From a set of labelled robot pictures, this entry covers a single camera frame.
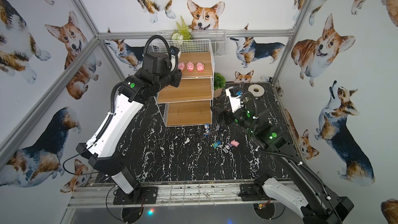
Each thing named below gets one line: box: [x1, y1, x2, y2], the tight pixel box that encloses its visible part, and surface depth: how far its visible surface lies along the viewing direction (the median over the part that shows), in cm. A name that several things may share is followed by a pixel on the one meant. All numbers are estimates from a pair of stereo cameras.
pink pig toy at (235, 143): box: [230, 139, 240, 148], surface depth 91 cm
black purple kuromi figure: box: [222, 143, 233, 154], surface depth 88 cm
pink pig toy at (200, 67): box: [196, 61, 205, 73], surface depth 70 cm
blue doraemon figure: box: [203, 123, 210, 137], surface depth 97 cm
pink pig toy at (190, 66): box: [186, 61, 195, 73], surface depth 70 cm
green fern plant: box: [170, 15, 194, 41], surface depth 83 cm
